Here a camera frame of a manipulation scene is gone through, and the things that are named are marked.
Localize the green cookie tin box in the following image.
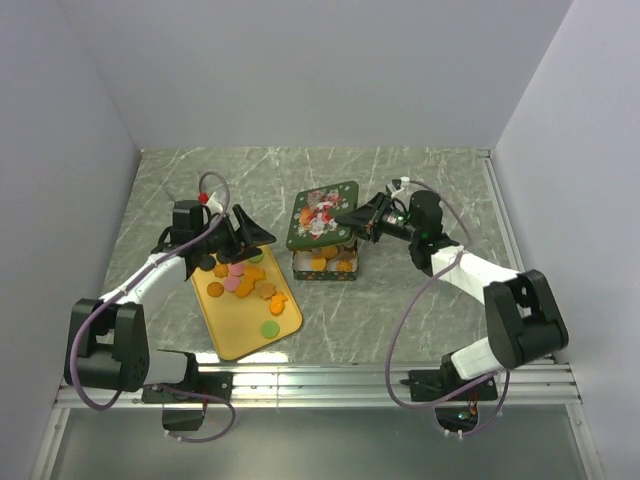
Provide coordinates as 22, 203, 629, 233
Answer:
292, 240, 359, 281

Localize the black sandwich cookie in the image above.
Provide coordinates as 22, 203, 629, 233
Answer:
198, 255, 216, 271

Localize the pink sandwich cookie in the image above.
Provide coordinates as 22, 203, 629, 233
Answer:
223, 276, 241, 292
228, 263, 244, 277

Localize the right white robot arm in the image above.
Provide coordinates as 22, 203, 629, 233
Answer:
336, 187, 569, 404

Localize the yellow plastic tray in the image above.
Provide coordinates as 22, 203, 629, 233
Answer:
191, 246, 303, 361

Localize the green sandwich cookie near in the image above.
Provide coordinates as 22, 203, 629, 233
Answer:
260, 320, 280, 339

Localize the aluminium right side rail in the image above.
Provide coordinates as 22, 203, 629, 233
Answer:
476, 149, 525, 271

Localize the chocolate chip cookie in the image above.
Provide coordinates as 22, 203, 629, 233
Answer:
206, 282, 225, 298

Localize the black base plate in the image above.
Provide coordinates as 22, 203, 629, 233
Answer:
141, 372, 233, 404
400, 370, 498, 403

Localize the orange fish cookie upper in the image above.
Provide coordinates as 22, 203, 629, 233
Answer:
243, 265, 266, 283

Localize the orange fish cookie middle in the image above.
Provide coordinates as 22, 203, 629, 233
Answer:
235, 278, 255, 298

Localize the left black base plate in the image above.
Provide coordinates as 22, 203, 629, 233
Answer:
141, 372, 233, 404

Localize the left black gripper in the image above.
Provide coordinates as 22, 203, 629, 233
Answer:
195, 204, 276, 264

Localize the swirl butter cookie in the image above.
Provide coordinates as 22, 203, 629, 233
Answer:
213, 264, 229, 279

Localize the tan flower cookie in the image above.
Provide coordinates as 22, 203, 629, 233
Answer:
258, 282, 276, 300

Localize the gold tin lid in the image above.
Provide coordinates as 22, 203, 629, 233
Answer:
286, 180, 359, 251

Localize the round dotted biscuit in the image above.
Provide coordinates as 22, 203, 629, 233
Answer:
310, 256, 328, 272
320, 246, 339, 260

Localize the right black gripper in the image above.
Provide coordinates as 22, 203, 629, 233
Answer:
334, 193, 420, 245

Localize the aluminium rail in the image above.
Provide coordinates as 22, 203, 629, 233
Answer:
476, 149, 525, 271
54, 363, 584, 410

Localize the orange fish cookie right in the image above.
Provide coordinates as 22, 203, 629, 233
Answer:
269, 292, 288, 316

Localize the orange fish cookie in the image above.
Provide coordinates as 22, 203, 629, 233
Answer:
235, 278, 255, 298
269, 292, 288, 316
243, 265, 266, 283

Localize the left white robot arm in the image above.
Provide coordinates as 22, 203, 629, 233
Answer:
64, 200, 276, 399

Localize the aluminium front rail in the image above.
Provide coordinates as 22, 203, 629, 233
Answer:
54, 363, 584, 410

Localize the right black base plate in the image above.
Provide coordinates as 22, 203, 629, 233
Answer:
400, 370, 498, 403

